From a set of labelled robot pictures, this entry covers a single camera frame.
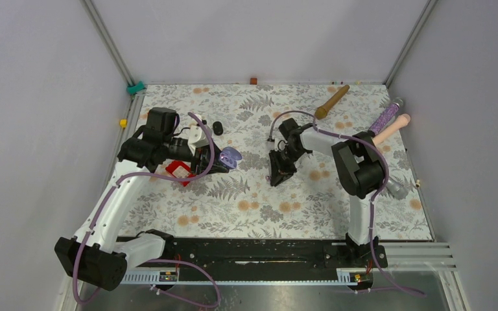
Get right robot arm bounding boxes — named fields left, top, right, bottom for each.
left=269, top=119, right=389, bottom=267

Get pink flesh-coloured stick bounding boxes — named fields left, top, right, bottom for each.
left=372, top=113, right=411, bottom=145

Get yellow cube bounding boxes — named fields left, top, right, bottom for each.
left=119, top=119, right=128, bottom=129

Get floral patterned mat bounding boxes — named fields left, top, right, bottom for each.
left=120, top=84, right=433, bottom=240

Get purple glitter tube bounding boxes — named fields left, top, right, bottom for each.
left=368, top=97, right=404, bottom=135

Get brown wooden stick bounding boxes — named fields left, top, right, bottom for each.
left=314, top=85, right=350, bottom=120

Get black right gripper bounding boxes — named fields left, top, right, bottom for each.
left=269, top=146, right=307, bottom=187

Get black earbud charging case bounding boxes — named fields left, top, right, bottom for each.
left=212, top=121, right=224, bottom=136

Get red plastic tray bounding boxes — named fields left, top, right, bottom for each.
left=165, top=160, right=196, bottom=179

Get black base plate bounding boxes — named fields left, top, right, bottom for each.
left=142, top=237, right=388, bottom=283

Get teal arch block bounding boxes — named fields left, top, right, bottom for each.
left=126, top=81, right=146, bottom=95

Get grey metal cylinder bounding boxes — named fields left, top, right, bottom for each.
left=386, top=178, right=409, bottom=200

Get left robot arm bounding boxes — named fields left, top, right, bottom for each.
left=54, top=108, right=229, bottom=291

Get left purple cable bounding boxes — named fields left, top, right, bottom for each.
left=71, top=112, right=223, bottom=309

